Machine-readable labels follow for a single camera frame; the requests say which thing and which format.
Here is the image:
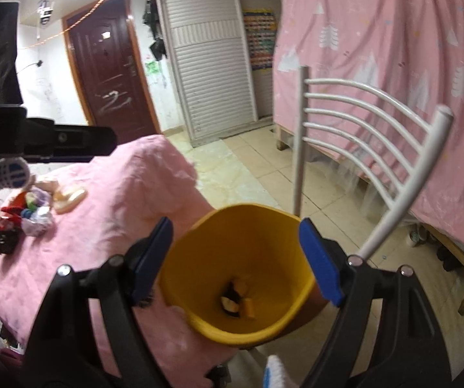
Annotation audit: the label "yellow trash bucket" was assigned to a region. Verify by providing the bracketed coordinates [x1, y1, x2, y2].
[158, 203, 316, 348]

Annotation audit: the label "colourful wall poster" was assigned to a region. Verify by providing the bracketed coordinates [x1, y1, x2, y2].
[243, 10, 278, 71]

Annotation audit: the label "white metal chair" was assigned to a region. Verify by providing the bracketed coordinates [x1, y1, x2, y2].
[293, 66, 454, 260]

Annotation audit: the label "blue knit sock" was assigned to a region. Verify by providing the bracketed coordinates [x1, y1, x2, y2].
[20, 209, 38, 221]

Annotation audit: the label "white printed wrapper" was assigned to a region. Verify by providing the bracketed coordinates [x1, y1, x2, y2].
[20, 206, 54, 237]

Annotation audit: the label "hanging black bags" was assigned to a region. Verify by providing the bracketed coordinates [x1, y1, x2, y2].
[142, 0, 167, 61]

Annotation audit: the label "pink bed sheet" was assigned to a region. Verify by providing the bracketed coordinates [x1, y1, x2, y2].
[0, 135, 236, 387]

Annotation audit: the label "red knit sock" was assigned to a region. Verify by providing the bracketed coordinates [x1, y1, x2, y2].
[0, 191, 28, 228]

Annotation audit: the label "pink tree-print curtain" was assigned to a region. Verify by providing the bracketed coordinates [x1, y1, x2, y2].
[273, 0, 464, 243]

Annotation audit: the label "white louvered wardrobe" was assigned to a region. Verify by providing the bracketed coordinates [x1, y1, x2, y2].
[158, 0, 281, 146]

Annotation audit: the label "dark brown door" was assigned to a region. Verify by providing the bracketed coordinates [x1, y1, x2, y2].
[62, 0, 161, 144]

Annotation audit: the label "black plastic bag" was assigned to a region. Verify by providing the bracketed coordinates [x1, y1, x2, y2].
[0, 228, 21, 255]

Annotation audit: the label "white knit gloved right hand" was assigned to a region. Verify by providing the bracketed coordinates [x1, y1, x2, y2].
[263, 355, 298, 388]

